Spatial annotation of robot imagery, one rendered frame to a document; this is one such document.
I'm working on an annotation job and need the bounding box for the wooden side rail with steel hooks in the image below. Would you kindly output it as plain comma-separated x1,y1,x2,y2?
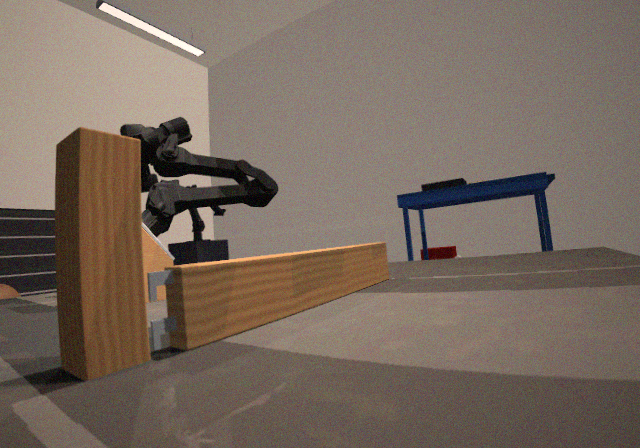
147,242,389,351

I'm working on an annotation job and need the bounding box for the wooden headboard post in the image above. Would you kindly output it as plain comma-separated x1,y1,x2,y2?
55,127,151,381

